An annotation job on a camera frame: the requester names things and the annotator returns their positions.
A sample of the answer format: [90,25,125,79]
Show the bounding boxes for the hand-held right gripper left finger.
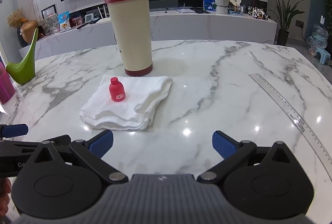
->
[27,129,129,184]

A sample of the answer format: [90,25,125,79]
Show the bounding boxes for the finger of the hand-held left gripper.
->
[0,124,29,138]

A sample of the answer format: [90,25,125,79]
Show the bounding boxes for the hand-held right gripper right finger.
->
[197,130,303,184]

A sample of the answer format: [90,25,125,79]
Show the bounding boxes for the white towel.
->
[79,74,174,132]

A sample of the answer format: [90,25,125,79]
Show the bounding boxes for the cream tumbler with red lid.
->
[104,0,154,77]

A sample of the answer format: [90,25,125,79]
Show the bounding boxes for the pink plastic container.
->
[0,61,16,105]

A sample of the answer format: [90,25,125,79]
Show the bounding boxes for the person's left hand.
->
[0,177,12,215]

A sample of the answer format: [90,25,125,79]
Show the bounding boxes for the small red bottle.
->
[109,77,126,103]

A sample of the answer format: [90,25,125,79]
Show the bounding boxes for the green watering can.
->
[6,28,39,85]

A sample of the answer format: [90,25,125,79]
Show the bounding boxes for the clear plastic ruler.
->
[248,73,332,180]

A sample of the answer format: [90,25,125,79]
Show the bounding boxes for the brown gourd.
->
[21,20,39,44]

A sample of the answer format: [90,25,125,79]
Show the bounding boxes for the patterned clear packet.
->
[43,15,61,34]

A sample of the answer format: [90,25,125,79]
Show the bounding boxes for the dried flowers in vase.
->
[7,8,28,48]

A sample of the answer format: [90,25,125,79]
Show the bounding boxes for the white marble television console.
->
[19,8,277,60]

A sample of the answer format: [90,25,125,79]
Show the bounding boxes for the blue snack bag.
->
[57,11,71,32]

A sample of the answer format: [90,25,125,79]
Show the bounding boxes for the white router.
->
[96,5,112,24]

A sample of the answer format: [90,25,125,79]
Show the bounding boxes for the pink box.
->
[69,15,84,28]

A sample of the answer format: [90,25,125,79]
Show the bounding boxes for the green step stool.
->
[312,48,331,64]

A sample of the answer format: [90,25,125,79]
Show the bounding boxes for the black white cow figurines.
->
[246,5,271,20]

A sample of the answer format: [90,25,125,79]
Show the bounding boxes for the long-leaf potted plant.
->
[267,0,308,46]

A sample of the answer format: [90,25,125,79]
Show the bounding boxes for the grey ribbed pot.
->
[215,0,230,14]

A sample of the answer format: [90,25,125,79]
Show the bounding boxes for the large clear water jug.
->
[307,15,329,52]

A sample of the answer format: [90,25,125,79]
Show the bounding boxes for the black picture frame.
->
[41,4,57,20]

